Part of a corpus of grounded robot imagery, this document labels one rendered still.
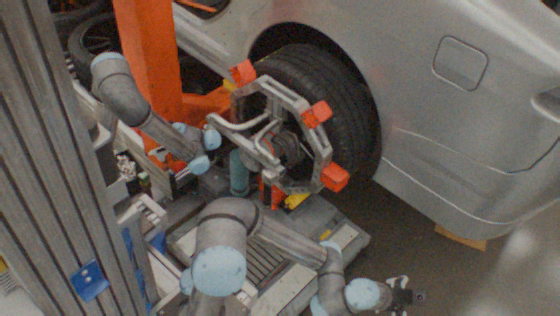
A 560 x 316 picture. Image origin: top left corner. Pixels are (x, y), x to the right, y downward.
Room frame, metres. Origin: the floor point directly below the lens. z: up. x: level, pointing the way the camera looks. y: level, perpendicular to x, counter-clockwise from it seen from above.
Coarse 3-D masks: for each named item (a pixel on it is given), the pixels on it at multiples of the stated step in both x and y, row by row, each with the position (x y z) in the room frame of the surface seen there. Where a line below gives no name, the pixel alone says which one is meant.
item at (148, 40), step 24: (120, 0) 1.59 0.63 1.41; (144, 0) 1.56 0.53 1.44; (168, 0) 1.64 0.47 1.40; (120, 24) 1.62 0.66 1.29; (144, 24) 1.55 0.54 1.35; (168, 24) 1.63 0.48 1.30; (144, 48) 1.54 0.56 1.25; (168, 48) 1.62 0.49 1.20; (144, 72) 1.54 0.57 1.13; (168, 72) 1.61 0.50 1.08; (144, 96) 1.57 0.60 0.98; (168, 96) 1.60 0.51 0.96; (168, 120) 1.58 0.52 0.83; (144, 144) 1.62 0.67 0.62; (168, 168) 1.55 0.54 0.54
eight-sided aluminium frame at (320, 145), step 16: (256, 80) 1.56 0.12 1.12; (272, 80) 1.57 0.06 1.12; (240, 96) 1.61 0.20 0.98; (272, 96) 1.50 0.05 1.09; (288, 96) 1.50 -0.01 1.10; (240, 112) 1.68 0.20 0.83; (304, 128) 1.39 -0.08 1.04; (320, 128) 1.40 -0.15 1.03; (320, 144) 1.37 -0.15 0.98; (320, 160) 1.32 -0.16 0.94; (288, 176) 1.49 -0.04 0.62; (320, 176) 1.31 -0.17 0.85; (288, 192) 1.41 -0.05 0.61; (304, 192) 1.35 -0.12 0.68
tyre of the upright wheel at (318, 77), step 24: (288, 48) 1.77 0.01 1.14; (312, 48) 1.74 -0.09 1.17; (264, 72) 1.64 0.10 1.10; (288, 72) 1.57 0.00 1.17; (312, 72) 1.57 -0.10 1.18; (336, 72) 1.60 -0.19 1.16; (312, 96) 1.47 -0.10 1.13; (336, 96) 1.49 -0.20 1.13; (360, 96) 1.55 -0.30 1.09; (336, 120) 1.41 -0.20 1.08; (360, 120) 1.47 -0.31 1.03; (336, 144) 1.38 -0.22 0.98; (360, 144) 1.43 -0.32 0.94
